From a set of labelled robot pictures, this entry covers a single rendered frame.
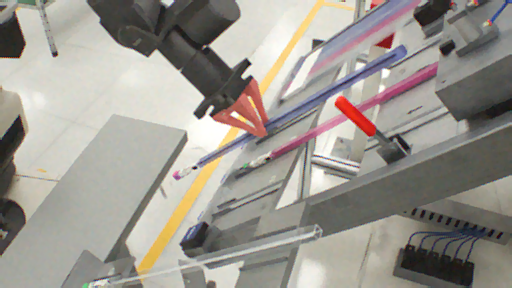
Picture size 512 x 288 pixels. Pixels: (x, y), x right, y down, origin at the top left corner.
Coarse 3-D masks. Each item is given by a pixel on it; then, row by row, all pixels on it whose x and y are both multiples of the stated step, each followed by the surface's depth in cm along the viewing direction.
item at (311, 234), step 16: (272, 240) 47; (288, 240) 45; (304, 240) 44; (320, 240) 44; (208, 256) 54; (224, 256) 51; (240, 256) 50; (256, 256) 49; (144, 272) 63; (160, 272) 59; (176, 272) 57
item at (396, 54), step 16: (400, 48) 50; (368, 64) 53; (384, 64) 52; (352, 80) 55; (320, 96) 59; (288, 112) 63; (272, 128) 66; (240, 144) 71; (208, 160) 77; (176, 176) 84
